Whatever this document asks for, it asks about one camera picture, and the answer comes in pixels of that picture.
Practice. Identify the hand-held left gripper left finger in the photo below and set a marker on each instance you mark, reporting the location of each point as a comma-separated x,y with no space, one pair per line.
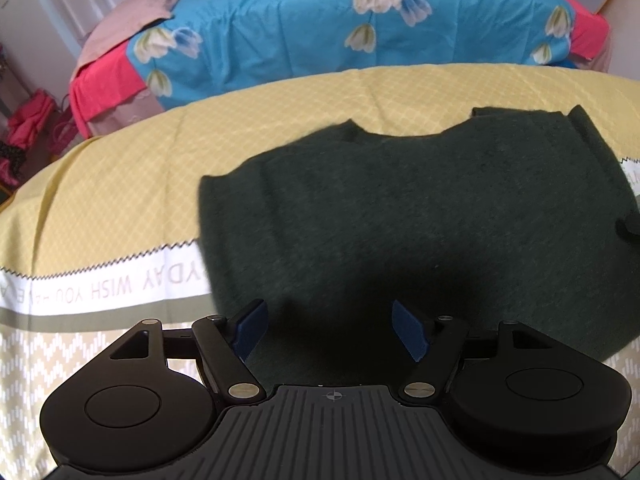
250,327

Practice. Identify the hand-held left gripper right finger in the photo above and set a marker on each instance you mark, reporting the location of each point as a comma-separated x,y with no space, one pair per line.
410,330

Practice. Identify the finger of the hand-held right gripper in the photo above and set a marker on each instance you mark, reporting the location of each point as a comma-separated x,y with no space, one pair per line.
631,225

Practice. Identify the dark green sweater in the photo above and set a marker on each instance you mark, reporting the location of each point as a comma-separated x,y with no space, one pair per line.
425,200

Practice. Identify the red clothes pile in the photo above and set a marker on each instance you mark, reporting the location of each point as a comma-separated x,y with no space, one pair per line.
27,120

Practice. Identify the yellow patterned bedsheet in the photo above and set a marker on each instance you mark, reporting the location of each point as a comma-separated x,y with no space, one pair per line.
150,160

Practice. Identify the blue floral bed cover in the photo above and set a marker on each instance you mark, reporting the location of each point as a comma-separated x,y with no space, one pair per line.
105,90

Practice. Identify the blue floral quilt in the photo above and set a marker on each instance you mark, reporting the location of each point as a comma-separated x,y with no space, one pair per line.
280,35

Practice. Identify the pink blanket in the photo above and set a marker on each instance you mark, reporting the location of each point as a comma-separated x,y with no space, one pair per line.
120,25

